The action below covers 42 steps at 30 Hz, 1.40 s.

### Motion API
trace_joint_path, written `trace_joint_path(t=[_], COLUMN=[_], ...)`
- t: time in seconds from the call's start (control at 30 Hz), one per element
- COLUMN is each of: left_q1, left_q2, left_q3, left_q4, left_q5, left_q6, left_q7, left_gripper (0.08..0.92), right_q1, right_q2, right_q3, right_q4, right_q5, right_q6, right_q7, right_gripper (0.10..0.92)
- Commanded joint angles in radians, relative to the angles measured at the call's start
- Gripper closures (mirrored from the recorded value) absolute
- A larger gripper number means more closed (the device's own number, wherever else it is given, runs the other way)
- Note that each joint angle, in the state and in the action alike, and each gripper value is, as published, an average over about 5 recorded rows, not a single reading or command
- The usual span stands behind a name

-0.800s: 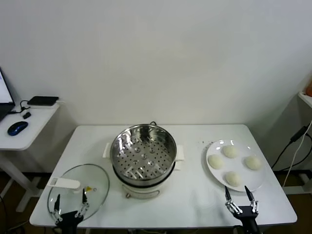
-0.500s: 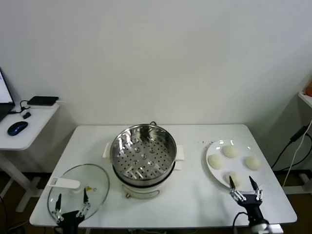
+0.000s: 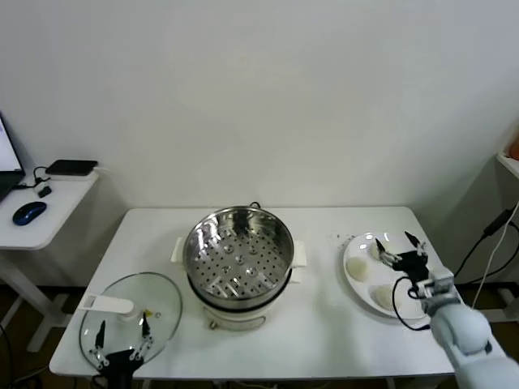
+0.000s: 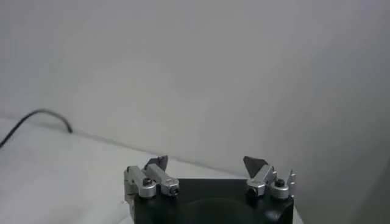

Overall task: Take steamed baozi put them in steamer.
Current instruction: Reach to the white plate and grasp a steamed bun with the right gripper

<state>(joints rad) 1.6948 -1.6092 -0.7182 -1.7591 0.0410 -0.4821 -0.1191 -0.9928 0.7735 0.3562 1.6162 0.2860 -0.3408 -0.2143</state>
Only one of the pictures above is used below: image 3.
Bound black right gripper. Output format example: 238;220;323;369
375;231;430;284

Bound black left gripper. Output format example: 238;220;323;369
89;315;155;389

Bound white steamed baozi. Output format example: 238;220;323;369
371;285;402;313
345;257;371;281
369;241;406;263

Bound stainless steel steamer basket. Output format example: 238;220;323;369
172;206;308;303

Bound white round plate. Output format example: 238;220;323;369
337;231;444;325

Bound white electric cooking pot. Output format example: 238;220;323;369
187;265;303;331

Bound white side shelf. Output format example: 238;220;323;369
472;152;519;325

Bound white side desk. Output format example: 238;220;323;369
0;169;101;352

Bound blue computer mouse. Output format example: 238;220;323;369
11;201;48;226

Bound black flat hard drive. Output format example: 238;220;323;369
45;159;99;176

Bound black laptop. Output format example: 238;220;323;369
0;111;26;203

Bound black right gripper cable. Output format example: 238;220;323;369
391;275;433;331

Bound glass lid with white handle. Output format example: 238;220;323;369
79;271;183;372

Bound long white hanging cable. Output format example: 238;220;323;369
472;220;519;313

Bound black cable with power brick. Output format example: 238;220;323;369
452;206;519;280

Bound thin black desk cable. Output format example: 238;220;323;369
15;165;54;191

